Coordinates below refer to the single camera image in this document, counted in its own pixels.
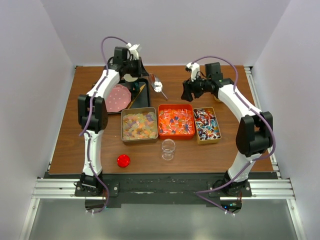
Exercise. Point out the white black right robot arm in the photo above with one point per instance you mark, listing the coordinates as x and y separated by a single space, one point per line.
255 130

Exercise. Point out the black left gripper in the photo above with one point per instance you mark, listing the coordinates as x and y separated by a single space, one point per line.
140 70

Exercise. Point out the orange tin of lollipops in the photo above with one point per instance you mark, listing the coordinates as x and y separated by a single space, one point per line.
176 122

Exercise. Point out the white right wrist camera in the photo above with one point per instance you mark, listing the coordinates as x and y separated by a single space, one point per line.
194 69

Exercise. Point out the gold tin of lollipops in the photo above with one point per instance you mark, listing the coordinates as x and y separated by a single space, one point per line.
206 125

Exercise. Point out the clear glass jar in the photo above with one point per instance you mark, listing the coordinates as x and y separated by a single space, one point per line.
168 148

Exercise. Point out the red jar lid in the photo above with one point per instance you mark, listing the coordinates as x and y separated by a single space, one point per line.
123 161

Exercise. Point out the gold knife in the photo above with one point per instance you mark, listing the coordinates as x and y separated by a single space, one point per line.
134 99

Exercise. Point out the dark green white mug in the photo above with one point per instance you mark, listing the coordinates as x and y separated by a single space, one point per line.
131 83

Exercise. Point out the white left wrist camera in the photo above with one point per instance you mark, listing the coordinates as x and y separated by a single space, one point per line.
134 50

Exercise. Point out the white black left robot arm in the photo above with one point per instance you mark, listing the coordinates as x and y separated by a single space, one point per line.
93 119

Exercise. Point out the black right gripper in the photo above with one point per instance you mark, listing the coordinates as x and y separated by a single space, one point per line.
189 87

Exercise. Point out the brown tin of gummies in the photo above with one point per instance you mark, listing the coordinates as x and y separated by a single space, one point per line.
139 125

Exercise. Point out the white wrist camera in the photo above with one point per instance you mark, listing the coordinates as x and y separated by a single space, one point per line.
134 50
194 69

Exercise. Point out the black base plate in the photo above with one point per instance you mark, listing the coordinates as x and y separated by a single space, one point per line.
162 189

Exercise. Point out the pink polka dot plate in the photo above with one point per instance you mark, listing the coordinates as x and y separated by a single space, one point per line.
118 99

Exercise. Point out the aluminium frame rail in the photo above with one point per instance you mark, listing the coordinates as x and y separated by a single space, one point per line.
264 189

